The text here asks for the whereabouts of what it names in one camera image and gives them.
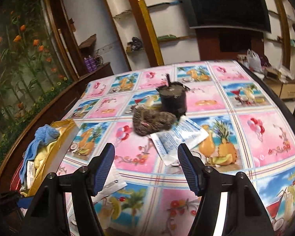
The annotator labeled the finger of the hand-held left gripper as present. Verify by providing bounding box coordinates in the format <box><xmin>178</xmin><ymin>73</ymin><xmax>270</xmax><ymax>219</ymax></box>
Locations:
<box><xmin>0</xmin><ymin>192</ymin><xmax>31</xmax><ymax>209</ymax></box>

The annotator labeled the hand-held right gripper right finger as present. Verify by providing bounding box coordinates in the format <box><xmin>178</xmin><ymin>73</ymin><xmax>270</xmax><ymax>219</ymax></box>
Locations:
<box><xmin>177</xmin><ymin>143</ymin><xmax>276</xmax><ymax>236</ymax></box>

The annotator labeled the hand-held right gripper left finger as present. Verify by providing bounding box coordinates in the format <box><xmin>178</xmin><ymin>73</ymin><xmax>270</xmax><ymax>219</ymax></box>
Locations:
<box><xmin>22</xmin><ymin>143</ymin><xmax>116</xmax><ymax>236</ymax></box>

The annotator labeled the white printed plastic packet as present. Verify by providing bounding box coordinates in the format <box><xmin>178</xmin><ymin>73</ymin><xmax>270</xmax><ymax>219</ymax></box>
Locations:
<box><xmin>171</xmin><ymin>117</ymin><xmax>209</xmax><ymax>151</ymax></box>
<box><xmin>151</xmin><ymin>131</ymin><xmax>188</xmax><ymax>167</ymax></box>
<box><xmin>92</xmin><ymin>167</ymin><xmax>128</xmax><ymax>203</ymax></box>

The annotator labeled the red packet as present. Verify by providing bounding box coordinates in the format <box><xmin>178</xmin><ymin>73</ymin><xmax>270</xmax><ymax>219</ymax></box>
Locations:
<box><xmin>10</xmin><ymin>162</ymin><xmax>27</xmax><ymax>193</ymax></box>

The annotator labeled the yellow towel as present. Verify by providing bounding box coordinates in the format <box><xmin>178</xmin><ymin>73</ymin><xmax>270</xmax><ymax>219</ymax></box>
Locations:
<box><xmin>34</xmin><ymin>143</ymin><xmax>56</xmax><ymax>163</ymax></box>

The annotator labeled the yellow-rimmed tray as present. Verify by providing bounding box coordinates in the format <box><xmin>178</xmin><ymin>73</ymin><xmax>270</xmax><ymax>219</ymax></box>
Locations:
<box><xmin>11</xmin><ymin>119</ymin><xmax>79</xmax><ymax>198</ymax></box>

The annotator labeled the blue towel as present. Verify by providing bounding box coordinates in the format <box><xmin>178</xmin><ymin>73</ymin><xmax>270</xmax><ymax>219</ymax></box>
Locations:
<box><xmin>20</xmin><ymin>125</ymin><xmax>61</xmax><ymax>180</ymax></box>

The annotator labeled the brown mesh scrubber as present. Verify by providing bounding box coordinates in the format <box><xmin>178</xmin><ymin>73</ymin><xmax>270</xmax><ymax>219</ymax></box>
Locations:
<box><xmin>132</xmin><ymin>105</ymin><xmax>178</xmax><ymax>136</ymax></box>

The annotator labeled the black pot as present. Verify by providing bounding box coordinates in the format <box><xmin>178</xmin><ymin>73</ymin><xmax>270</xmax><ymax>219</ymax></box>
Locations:
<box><xmin>155</xmin><ymin>74</ymin><xmax>190</xmax><ymax>119</ymax></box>

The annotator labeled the printed tablecloth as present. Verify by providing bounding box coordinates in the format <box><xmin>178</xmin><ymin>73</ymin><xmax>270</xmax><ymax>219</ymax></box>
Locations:
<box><xmin>61</xmin><ymin>59</ymin><xmax>295</xmax><ymax>236</ymax></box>

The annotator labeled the wooden television cabinet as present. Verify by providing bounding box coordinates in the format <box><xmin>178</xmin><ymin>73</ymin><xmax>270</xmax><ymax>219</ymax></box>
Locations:
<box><xmin>195</xmin><ymin>27</ymin><xmax>265</xmax><ymax>62</ymax></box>

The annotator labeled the brown cardboard piece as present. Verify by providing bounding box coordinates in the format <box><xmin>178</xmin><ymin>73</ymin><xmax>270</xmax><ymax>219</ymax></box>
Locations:
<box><xmin>79</xmin><ymin>34</ymin><xmax>98</xmax><ymax>55</ymax></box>

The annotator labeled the low wooden cabinet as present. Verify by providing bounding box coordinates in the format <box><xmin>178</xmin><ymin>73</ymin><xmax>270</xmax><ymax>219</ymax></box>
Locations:
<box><xmin>263</xmin><ymin>77</ymin><xmax>295</xmax><ymax>102</ymax></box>

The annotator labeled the white plastic bag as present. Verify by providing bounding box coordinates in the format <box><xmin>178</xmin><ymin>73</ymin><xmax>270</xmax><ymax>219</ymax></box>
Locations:
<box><xmin>247</xmin><ymin>49</ymin><xmax>264</xmax><ymax>73</ymax></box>

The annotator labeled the white stick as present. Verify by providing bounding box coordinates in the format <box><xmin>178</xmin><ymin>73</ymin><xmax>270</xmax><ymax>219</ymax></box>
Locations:
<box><xmin>57</xmin><ymin>29</ymin><xmax>71</xmax><ymax>55</ymax></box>

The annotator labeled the black television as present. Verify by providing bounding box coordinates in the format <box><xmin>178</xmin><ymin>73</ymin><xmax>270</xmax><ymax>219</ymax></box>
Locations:
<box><xmin>174</xmin><ymin>0</ymin><xmax>272</xmax><ymax>34</ymax></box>

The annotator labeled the dark bundle of cables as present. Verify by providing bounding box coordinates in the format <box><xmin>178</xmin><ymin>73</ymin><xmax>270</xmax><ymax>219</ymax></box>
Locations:
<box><xmin>126</xmin><ymin>37</ymin><xmax>143</xmax><ymax>53</ymax></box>

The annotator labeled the floral wall picture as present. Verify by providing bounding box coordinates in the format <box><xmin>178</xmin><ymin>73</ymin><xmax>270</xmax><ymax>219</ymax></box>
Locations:
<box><xmin>0</xmin><ymin>0</ymin><xmax>75</xmax><ymax>177</ymax></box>

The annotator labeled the gold framed wall shelf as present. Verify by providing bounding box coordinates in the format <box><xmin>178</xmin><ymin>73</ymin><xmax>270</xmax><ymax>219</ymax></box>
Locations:
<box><xmin>98</xmin><ymin>0</ymin><xmax>199</xmax><ymax>67</ymax></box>

